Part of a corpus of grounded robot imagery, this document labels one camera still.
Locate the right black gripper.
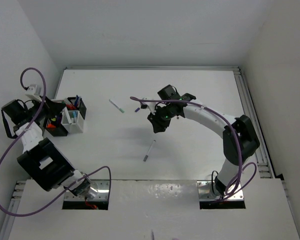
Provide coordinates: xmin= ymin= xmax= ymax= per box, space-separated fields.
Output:
xmin=147 ymin=104 xmax=175 ymax=133

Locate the purple cap black highlighter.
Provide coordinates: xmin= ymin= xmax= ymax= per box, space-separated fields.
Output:
xmin=56 ymin=114 xmax=62 ymax=124

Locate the orange cap black highlighter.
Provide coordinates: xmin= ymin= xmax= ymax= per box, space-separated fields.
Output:
xmin=46 ymin=123 xmax=56 ymax=129

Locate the red gel pen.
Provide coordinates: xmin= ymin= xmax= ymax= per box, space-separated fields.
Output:
xmin=64 ymin=98 xmax=76 ymax=111

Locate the blue clear pen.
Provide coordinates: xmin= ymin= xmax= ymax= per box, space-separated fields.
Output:
xmin=74 ymin=95 xmax=79 ymax=107

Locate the grey tip white marker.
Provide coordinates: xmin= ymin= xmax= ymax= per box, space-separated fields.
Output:
xmin=143 ymin=140 xmax=156 ymax=162

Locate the mint cap white marker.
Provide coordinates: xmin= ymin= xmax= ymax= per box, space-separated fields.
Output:
xmin=109 ymin=99 xmax=125 ymax=113

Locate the teal cap white marker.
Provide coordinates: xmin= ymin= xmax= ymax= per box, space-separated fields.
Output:
xmin=63 ymin=107 xmax=72 ymax=124

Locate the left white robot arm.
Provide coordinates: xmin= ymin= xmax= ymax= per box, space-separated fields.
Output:
xmin=1 ymin=96 xmax=91 ymax=198

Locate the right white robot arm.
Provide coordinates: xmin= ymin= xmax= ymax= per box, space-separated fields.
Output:
xmin=140 ymin=84 xmax=260 ymax=196

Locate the black and white pen organizer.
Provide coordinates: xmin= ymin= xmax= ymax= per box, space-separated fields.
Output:
xmin=43 ymin=95 xmax=87 ymax=137

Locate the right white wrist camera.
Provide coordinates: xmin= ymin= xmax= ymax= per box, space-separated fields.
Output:
xmin=140 ymin=97 xmax=157 ymax=113

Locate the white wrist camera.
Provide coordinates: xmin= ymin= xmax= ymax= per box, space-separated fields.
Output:
xmin=25 ymin=84 xmax=42 ymax=103
xmin=140 ymin=97 xmax=157 ymax=113

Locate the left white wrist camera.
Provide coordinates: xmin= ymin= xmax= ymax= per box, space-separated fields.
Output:
xmin=25 ymin=84 xmax=42 ymax=103

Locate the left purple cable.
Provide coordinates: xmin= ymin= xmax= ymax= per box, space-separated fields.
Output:
xmin=0 ymin=67 xmax=113 ymax=217

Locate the purple cable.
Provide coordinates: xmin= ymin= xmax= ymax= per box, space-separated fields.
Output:
xmin=129 ymin=96 xmax=258 ymax=201
xmin=0 ymin=67 xmax=113 ymax=217

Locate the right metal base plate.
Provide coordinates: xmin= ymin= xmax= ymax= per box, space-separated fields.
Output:
xmin=197 ymin=180 xmax=244 ymax=202

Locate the metal base plate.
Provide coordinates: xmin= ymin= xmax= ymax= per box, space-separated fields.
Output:
xmin=63 ymin=179 xmax=110 ymax=202
xmin=197 ymin=180 xmax=244 ymax=202

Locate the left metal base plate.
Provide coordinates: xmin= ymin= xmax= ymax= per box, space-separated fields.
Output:
xmin=63 ymin=179 xmax=110 ymax=202

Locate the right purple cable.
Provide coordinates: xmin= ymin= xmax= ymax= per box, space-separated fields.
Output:
xmin=129 ymin=96 xmax=258 ymax=201

